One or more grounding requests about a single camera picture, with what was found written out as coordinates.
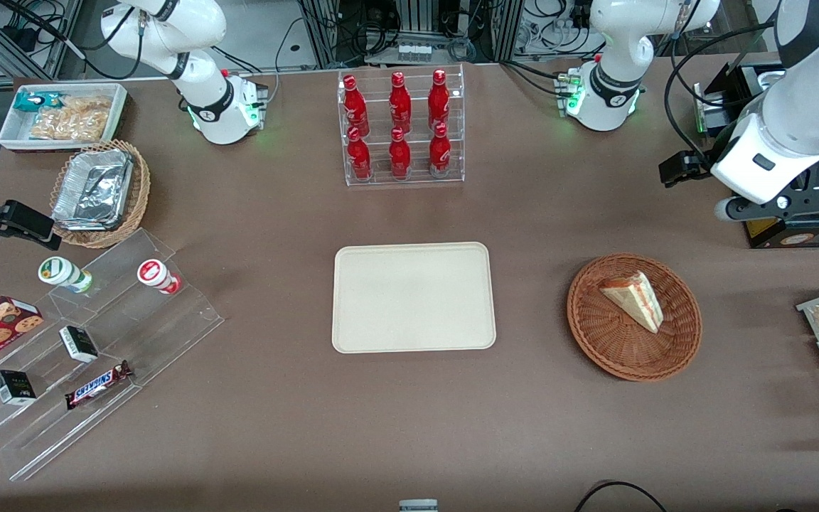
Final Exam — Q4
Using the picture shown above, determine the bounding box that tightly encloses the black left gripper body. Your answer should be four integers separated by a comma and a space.
694, 135, 740, 187

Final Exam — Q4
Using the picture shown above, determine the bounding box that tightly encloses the triangular sandwich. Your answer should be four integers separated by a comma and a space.
599, 271, 665, 334

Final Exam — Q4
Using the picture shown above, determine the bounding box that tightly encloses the oval light wicker basket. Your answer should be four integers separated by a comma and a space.
49, 139, 151, 249

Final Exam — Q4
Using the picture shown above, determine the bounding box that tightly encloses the round brown wicker basket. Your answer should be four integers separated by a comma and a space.
567, 254, 703, 383

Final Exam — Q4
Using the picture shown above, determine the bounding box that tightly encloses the beige rectangular tray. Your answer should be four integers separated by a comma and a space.
331, 242, 497, 354

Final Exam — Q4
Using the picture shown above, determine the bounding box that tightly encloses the green lid yogurt cup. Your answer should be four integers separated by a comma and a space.
38, 256, 95, 294

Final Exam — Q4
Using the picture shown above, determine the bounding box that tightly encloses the stack of foil trays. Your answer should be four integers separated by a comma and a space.
51, 147, 134, 231

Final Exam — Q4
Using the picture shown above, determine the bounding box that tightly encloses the white plastic snack bin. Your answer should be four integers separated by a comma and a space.
0, 82, 130, 154

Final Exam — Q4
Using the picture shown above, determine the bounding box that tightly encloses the clear bag of crackers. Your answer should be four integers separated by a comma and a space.
28, 95, 113, 142

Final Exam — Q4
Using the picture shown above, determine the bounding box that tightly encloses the teal snack packet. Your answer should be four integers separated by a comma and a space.
13, 90, 68, 113

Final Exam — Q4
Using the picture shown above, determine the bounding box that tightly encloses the small black box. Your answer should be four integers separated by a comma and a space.
59, 325, 100, 364
0, 369, 38, 407

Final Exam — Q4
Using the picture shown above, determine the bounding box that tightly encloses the red lid yogurt cup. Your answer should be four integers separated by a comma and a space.
136, 259, 183, 296

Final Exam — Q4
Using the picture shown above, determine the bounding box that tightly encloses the clear acrylic stepped display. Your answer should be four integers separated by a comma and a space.
0, 227, 226, 483

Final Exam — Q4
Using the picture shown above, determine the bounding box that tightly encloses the snickers chocolate bar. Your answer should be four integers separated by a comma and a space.
64, 360, 134, 411

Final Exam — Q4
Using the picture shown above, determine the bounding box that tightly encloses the red soda bottle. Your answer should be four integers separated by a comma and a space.
389, 127, 412, 180
429, 123, 452, 178
390, 72, 412, 133
343, 75, 370, 138
347, 127, 373, 181
428, 69, 451, 131

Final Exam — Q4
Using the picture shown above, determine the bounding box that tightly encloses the clear acrylic bottle rack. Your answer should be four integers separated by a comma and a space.
338, 63, 466, 188

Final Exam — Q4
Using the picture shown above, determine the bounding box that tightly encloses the black cable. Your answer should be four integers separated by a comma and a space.
572, 481, 669, 512

